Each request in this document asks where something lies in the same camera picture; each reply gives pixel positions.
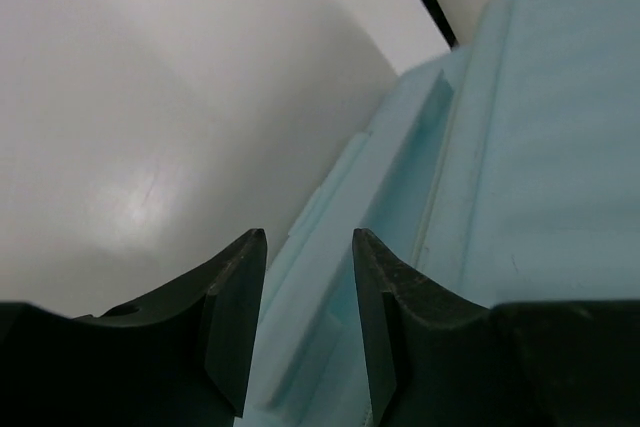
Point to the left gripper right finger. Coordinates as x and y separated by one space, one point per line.
434 358

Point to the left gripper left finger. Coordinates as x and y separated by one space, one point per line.
179 355

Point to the light blue hard-shell suitcase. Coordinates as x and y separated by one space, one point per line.
505 171

